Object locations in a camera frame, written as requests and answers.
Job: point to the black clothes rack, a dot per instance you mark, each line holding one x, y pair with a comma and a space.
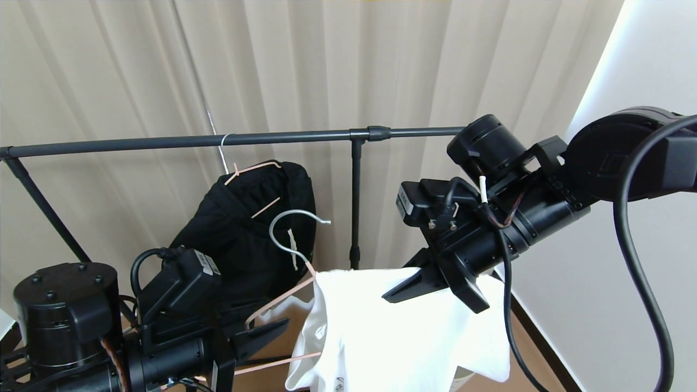
136, 142

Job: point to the black shorts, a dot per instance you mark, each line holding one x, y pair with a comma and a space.
239, 245

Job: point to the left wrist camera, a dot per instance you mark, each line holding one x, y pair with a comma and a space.
185, 277

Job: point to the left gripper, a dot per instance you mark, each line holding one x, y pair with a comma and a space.
174, 362

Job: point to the beige curtain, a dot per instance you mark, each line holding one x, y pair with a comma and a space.
326, 54

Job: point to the white garment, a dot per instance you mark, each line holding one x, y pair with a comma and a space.
392, 337

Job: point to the pink clothes hanger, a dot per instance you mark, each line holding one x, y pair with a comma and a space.
234, 174
283, 296

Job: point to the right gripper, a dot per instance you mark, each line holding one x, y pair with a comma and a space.
490, 245

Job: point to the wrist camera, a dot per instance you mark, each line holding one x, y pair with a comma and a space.
185, 277
419, 201

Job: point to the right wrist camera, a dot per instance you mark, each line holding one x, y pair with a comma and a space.
419, 201

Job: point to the white laundry basket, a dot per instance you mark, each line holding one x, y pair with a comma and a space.
463, 381

